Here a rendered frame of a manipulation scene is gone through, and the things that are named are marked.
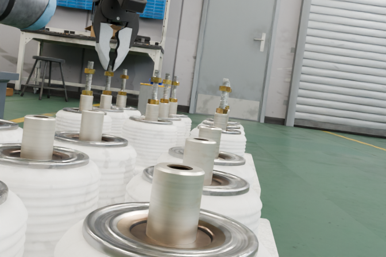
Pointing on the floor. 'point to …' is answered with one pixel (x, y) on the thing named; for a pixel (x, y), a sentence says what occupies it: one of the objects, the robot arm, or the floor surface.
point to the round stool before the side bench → (45, 76)
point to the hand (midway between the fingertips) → (111, 63)
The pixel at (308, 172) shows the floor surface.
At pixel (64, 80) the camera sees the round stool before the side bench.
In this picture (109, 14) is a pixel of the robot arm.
